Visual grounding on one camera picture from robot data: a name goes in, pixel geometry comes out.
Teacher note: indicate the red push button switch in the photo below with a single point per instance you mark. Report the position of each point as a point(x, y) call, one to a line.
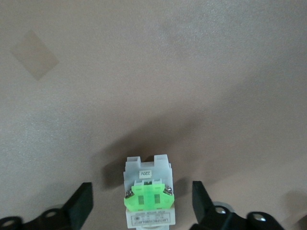
point(148, 198)

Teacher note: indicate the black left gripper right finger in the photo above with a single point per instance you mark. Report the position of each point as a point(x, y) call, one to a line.
point(204, 206)

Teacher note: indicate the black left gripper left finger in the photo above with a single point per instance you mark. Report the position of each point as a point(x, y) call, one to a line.
point(76, 208)

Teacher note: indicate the brown tape patch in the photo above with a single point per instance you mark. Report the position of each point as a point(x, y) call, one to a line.
point(34, 55)

